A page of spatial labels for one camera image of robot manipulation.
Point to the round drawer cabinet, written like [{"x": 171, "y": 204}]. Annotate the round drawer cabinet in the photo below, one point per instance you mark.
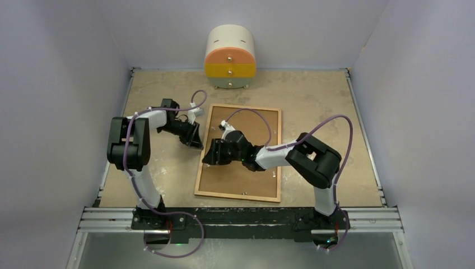
[{"x": 230, "y": 61}]

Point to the aluminium rail frame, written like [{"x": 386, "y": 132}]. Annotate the aluminium rail frame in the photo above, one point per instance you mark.
[{"x": 375, "y": 239}]

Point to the wooden picture frame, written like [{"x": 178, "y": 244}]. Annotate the wooden picture frame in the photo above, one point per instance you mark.
[{"x": 276, "y": 167}]

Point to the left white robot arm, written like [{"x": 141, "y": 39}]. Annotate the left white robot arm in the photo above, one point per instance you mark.
[{"x": 129, "y": 146}]

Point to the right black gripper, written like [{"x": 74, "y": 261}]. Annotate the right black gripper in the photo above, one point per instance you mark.
[{"x": 214, "y": 158}]

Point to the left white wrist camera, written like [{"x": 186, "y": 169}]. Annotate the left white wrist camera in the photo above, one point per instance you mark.
[{"x": 194, "y": 113}]

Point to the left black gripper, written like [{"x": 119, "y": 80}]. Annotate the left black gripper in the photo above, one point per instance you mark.
[{"x": 192, "y": 138}]

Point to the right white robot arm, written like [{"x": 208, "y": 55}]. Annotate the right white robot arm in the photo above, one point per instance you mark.
[{"x": 319, "y": 164}]

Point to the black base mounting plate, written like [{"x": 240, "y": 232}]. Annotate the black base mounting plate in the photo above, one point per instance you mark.
[{"x": 300, "y": 224}]

